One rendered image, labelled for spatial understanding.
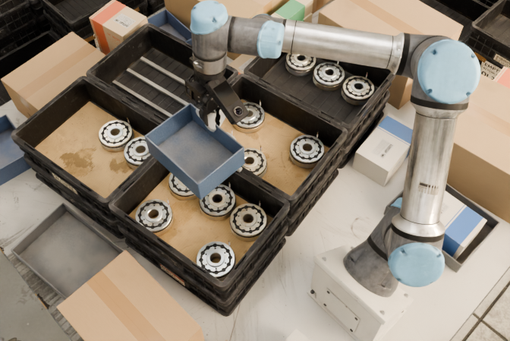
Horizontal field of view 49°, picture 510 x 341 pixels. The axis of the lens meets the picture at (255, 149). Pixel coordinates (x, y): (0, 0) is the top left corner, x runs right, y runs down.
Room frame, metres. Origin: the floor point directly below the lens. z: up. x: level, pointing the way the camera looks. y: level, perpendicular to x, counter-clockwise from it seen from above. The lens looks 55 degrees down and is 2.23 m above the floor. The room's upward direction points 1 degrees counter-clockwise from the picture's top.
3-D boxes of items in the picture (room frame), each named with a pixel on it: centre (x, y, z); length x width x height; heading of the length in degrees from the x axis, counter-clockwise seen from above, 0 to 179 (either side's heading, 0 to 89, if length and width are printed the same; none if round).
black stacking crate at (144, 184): (0.75, 0.15, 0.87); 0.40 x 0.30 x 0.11; 53
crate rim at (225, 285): (0.75, 0.15, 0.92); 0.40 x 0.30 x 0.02; 53
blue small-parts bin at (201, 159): (0.80, 0.15, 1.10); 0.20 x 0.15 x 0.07; 44
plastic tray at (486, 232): (0.80, -0.56, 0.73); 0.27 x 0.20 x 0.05; 43
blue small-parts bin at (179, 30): (1.60, 0.33, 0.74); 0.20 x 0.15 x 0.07; 39
